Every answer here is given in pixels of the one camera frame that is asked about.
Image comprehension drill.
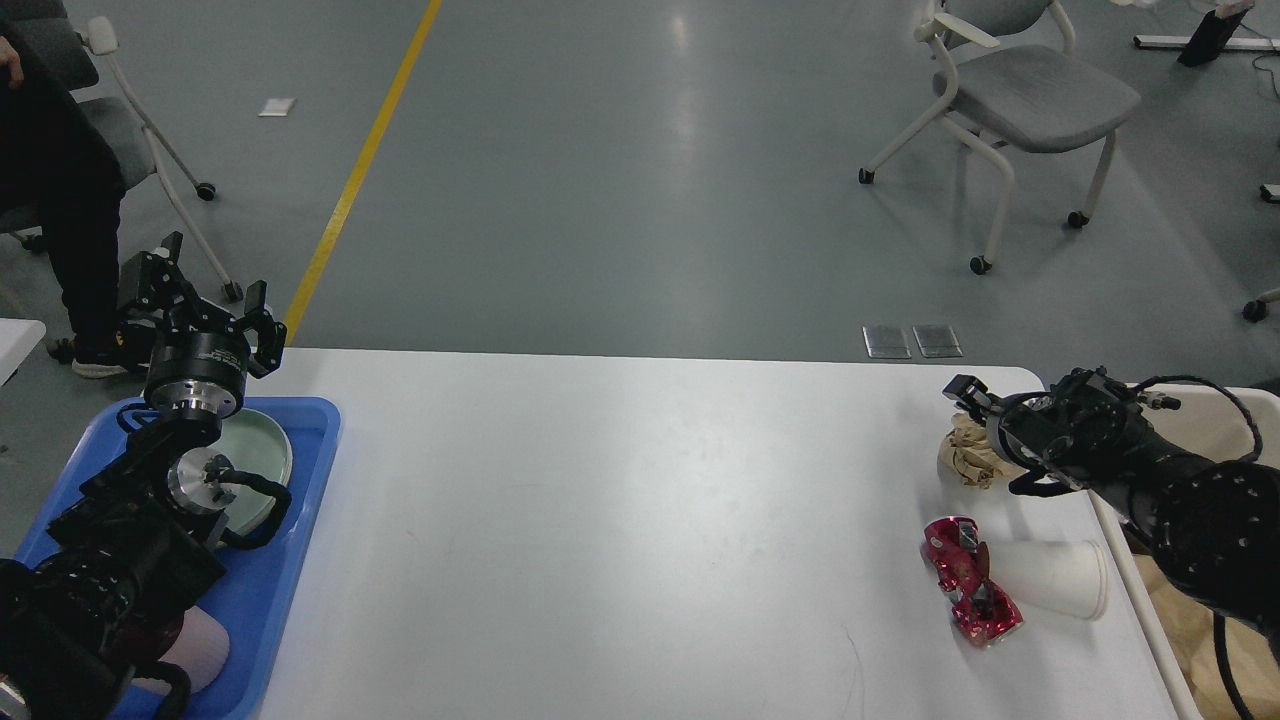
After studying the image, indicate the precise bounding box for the grey office chair left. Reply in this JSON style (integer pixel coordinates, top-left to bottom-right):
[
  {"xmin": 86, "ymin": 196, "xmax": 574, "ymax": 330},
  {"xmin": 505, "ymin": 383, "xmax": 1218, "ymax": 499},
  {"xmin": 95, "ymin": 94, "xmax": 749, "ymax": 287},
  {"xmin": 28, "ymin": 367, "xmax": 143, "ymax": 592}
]
[{"xmin": 3, "ymin": 1, "xmax": 244, "ymax": 302}]

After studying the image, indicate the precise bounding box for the person's hand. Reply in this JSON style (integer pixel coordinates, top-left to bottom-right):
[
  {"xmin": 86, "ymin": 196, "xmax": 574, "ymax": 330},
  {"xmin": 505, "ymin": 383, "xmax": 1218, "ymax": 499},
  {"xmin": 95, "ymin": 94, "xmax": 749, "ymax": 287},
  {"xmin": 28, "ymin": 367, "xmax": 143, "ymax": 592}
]
[{"xmin": 0, "ymin": 36, "xmax": 26, "ymax": 90}]

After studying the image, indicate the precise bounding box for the green plate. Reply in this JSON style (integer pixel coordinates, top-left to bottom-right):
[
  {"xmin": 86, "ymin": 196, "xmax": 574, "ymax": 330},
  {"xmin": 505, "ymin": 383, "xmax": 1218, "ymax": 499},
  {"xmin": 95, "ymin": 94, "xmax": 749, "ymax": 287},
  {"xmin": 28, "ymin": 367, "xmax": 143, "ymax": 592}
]
[{"xmin": 210, "ymin": 409, "xmax": 293, "ymax": 537}]

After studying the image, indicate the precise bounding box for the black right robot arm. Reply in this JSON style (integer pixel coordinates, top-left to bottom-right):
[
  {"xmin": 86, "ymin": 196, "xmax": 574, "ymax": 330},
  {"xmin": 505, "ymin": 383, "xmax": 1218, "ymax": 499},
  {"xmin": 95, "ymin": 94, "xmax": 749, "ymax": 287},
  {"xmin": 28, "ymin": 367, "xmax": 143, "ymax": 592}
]
[{"xmin": 943, "ymin": 368, "xmax": 1279, "ymax": 717}]

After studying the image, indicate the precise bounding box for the metal floor plate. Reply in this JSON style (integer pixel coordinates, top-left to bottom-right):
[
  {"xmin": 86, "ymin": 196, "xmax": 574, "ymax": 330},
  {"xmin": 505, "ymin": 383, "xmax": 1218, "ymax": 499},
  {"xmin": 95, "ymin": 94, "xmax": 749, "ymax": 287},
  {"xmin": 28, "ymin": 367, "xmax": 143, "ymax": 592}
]
[
  {"xmin": 911, "ymin": 324, "xmax": 964, "ymax": 359},
  {"xmin": 861, "ymin": 325, "xmax": 913, "ymax": 360}
]

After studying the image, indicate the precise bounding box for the blue plastic tray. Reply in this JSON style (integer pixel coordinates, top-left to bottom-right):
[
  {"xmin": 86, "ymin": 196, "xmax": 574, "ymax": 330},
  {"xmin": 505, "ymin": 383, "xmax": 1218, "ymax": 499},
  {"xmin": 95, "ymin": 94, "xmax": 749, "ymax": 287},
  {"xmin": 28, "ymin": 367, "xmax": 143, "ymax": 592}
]
[{"xmin": 8, "ymin": 396, "xmax": 340, "ymax": 719}]

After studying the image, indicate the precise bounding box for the person in dark clothes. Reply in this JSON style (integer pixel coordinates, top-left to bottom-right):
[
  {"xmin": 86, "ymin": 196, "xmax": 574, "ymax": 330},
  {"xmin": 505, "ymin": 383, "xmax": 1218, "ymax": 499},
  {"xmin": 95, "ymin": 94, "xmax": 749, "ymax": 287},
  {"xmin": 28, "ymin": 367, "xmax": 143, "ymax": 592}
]
[{"xmin": 1, "ymin": 19, "xmax": 145, "ymax": 379}]

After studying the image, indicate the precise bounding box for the lying white paper cup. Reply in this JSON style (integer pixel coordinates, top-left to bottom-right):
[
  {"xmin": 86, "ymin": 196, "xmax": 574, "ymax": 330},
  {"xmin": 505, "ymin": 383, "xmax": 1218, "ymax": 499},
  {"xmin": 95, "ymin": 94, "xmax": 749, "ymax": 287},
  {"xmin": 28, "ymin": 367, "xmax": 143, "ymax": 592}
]
[{"xmin": 986, "ymin": 541, "xmax": 1108, "ymax": 621}]

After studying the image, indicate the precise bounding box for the red foil wrapper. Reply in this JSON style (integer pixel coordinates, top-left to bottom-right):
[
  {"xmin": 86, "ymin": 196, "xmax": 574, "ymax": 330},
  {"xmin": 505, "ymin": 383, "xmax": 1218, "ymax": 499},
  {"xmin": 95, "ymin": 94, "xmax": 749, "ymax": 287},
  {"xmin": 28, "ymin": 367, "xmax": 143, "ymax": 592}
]
[{"xmin": 922, "ymin": 516, "xmax": 1024, "ymax": 648}]

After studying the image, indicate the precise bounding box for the left metal floor plate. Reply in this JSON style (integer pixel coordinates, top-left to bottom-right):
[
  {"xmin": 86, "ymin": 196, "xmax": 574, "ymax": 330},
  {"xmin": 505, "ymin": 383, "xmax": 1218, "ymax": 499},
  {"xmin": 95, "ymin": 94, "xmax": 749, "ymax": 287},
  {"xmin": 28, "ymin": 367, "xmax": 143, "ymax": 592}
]
[{"xmin": 861, "ymin": 325, "xmax": 913, "ymax": 360}]

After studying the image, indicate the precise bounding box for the brown paper napkin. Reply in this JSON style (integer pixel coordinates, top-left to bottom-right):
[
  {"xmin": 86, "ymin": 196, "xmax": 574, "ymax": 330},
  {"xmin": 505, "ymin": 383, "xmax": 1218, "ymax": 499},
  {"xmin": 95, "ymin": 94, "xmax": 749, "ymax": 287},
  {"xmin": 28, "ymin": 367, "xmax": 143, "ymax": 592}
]
[{"xmin": 937, "ymin": 413, "xmax": 1025, "ymax": 489}]

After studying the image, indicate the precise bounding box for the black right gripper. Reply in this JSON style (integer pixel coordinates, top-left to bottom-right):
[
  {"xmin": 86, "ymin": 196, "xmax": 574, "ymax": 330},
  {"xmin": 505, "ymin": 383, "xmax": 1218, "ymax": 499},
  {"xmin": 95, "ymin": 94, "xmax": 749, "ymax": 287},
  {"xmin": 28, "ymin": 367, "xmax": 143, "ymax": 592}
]
[{"xmin": 942, "ymin": 374, "xmax": 1051, "ymax": 471}]

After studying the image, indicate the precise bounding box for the beige plastic bin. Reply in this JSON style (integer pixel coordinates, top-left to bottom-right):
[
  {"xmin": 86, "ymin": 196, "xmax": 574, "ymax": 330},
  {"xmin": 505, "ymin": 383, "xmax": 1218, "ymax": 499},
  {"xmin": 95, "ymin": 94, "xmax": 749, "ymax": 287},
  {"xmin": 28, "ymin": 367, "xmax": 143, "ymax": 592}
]
[{"xmin": 1088, "ymin": 386, "xmax": 1253, "ymax": 719}]

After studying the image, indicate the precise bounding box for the white desk leg base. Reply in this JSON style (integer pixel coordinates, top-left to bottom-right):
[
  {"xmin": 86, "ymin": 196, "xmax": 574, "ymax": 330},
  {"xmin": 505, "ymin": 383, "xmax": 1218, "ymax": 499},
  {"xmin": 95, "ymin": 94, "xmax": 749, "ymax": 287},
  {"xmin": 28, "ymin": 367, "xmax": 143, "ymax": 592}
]
[{"xmin": 1132, "ymin": 1, "xmax": 1279, "ymax": 67}]

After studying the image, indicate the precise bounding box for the pink mug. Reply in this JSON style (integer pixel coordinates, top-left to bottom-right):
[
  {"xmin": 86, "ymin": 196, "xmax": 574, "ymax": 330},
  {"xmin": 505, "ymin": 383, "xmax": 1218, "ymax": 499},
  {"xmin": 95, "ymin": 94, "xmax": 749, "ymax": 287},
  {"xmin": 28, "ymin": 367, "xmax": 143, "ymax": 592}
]
[{"xmin": 125, "ymin": 606, "xmax": 230, "ymax": 694}]

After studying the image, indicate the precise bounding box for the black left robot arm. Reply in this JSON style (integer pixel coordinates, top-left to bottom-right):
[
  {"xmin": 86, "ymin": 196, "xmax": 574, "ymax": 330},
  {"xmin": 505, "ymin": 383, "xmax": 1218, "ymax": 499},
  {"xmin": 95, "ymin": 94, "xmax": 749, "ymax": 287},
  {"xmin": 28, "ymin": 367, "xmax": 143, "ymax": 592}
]
[{"xmin": 1, "ymin": 232, "xmax": 292, "ymax": 719}]

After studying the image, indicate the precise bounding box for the right metal floor plate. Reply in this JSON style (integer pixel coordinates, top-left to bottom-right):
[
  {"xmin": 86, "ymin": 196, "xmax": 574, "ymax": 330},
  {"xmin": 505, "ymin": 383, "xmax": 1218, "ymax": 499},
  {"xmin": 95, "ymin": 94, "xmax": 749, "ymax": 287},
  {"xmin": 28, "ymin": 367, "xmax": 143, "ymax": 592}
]
[{"xmin": 911, "ymin": 324, "xmax": 964, "ymax": 359}]

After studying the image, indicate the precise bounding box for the grey chair right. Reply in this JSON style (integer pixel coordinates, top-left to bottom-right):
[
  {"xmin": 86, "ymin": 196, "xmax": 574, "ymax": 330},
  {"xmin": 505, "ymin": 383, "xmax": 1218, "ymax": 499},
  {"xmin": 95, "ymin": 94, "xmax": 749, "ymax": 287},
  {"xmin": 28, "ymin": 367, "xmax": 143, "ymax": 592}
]
[{"xmin": 858, "ymin": 1, "xmax": 1140, "ymax": 275}]

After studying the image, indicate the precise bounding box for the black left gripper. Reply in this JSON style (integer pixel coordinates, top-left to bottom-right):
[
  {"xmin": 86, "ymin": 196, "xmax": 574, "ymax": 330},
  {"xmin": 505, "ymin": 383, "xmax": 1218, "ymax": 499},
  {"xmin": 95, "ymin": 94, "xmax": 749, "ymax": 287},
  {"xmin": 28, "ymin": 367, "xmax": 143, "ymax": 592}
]
[{"xmin": 116, "ymin": 232, "xmax": 288, "ymax": 419}]

